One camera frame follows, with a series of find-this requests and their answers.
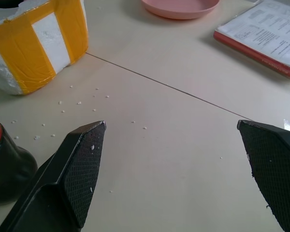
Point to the white foam box yellow tape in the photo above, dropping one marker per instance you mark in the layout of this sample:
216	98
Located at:
36	46

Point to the dark bottle red label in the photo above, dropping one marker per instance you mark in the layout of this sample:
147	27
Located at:
7	164

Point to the pink plastic plate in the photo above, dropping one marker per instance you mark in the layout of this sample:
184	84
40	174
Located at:
181	7

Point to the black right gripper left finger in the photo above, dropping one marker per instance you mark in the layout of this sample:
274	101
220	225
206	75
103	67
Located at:
70	174

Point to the red book in plastic wrap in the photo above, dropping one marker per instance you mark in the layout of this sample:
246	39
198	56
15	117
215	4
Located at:
263	36

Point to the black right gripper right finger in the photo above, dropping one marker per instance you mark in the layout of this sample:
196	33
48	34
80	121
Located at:
273	159

